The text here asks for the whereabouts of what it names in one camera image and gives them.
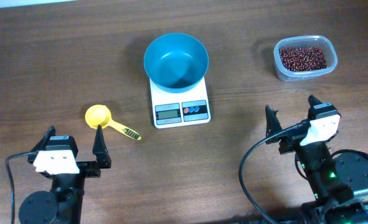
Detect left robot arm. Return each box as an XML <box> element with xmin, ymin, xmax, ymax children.
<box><xmin>19</xmin><ymin>126</ymin><xmax>111</xmax><ymax>224</ymax></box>

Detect teal plastic bowl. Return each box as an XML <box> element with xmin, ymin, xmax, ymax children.
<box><xmin>143</xmin><ymin>33</ymin><xmax>209</xmax><ymax>93</ymax></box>

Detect red beans in container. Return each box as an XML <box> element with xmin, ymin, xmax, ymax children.
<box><xmin>278</xmin><ymin>47</ymin><xmax>327</xmax><ymax>72</ymax></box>

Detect clear plastic bean container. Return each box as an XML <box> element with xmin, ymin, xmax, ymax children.
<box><xmin>273</xmin><ymin>35</ymin><xmax>338</xmax><ymax>82</ymax></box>

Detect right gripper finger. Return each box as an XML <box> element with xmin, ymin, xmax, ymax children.
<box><xmin>308</xmin><ymin>95</ymin><xmax>322</xmax><ymax>109</ymax></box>
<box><xmin>265</xmin><ymin>105</ymin><xmax>283</xmax><ymax>144</ymax></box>

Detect white digital kitchen scale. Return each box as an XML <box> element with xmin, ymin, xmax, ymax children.
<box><xmin>150</xmin><ymin>78</ymin><xmax>211</xmax><ymax>129</ymax></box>

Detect black cable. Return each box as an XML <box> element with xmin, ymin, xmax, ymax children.
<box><xmin>238</xmin><ymin>121</ymin><xmax>311</xmax><ymax>224</ymax></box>
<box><xmin>5</xmin><ymin>151</ymin><xmax>35</xmax><ymax>224</ymax></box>

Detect right black cable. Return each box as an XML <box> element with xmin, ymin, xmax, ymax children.
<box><xmin>238</xmin><ymin>121</ymin><xmax>311</xmax><ymax>224</ymax></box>

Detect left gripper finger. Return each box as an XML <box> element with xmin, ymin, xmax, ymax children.
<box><xmin>92</xmin><ymin>124</ymin><xmax>111</xmax><ymax>169</ymax></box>
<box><xmin>31</xmin><ymin>126</ymin><xmax>56</xmax><ymax>152</ymax></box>

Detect left black cable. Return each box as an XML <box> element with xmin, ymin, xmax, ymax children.
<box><xmin>5</xmin><ymin>151</ymin><xmax>35</xmax><ymax>224</ymax></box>

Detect yellow measuring scoop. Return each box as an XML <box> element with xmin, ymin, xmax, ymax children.
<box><xmin>85</xmin><ymin>105</ymin><xmax>141</xmax><ymax>141</ymax></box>

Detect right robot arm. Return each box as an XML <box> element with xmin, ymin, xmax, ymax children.
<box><xmin>265</xmin><ymin>95</ymin><xmax>368</xmax><ymax>224</ymax></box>

